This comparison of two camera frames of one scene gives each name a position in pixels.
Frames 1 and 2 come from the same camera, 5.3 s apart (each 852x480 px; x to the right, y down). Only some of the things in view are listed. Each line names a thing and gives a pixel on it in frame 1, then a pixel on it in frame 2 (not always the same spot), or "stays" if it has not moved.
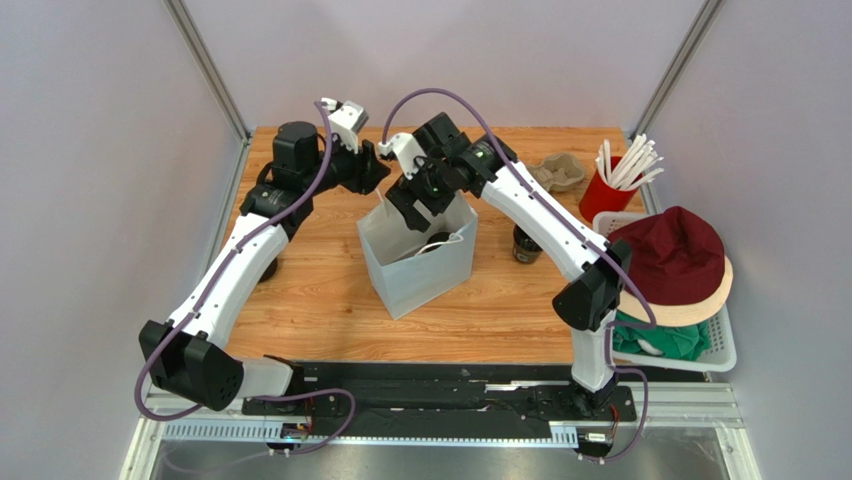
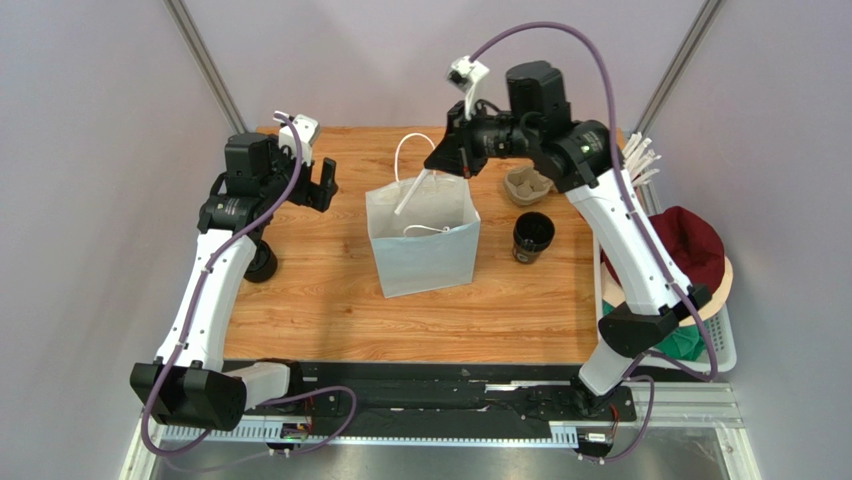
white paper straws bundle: x=636 y=168 stays
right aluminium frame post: x=679 y=69 stays
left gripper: x=365 y=167 -> x=320 y=193
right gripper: x=407 y=200 -> x=455 y=139
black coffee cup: x=524 y=249 stays
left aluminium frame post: x=183 y=20 stays
